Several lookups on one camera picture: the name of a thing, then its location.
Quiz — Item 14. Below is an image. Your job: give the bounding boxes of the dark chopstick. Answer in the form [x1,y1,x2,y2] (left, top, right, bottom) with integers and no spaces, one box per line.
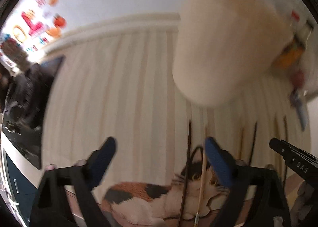
[282,115,288,189]

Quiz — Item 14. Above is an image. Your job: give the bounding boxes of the blue kitchen cabinet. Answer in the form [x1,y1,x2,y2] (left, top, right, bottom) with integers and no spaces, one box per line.
[4,153,37,226]

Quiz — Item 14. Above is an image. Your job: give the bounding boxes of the blue smartphone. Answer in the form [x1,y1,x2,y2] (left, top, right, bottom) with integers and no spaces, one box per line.
[289,89,309,131]

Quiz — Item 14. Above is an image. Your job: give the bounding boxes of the red tomato in bag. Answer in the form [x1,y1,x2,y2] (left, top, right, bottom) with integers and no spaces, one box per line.
[290,70,305,89]

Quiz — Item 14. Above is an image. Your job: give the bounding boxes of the striped cat table mat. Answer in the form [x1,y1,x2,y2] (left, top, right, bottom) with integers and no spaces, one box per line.
[39,27,314,227]

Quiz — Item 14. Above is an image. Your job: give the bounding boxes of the black gas stove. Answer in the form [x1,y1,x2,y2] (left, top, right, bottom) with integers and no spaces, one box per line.
[2,55,65,169]

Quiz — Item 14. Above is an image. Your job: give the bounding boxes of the cream cylindrical utensil holder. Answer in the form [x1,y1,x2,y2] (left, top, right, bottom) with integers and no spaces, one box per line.
[173,0,293,107]

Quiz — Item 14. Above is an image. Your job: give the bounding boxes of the colourful wall stickers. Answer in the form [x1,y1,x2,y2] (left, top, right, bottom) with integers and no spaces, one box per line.
[0,0,68,69]

